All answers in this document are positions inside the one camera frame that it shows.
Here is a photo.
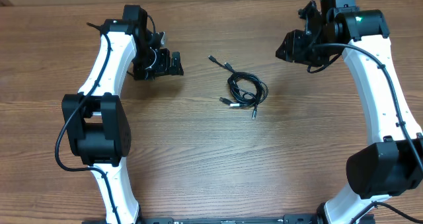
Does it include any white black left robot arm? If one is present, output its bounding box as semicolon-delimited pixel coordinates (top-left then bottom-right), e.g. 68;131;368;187
55;5;184;223

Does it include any black usb cable white plug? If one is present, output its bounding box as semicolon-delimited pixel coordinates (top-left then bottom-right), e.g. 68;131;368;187
208;56;256;102

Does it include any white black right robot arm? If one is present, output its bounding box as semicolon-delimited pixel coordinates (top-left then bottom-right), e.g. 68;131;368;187
276;1;422;223

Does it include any black usb cable silver plug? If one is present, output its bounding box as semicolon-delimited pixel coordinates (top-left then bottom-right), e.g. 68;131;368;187
219;62;268;120

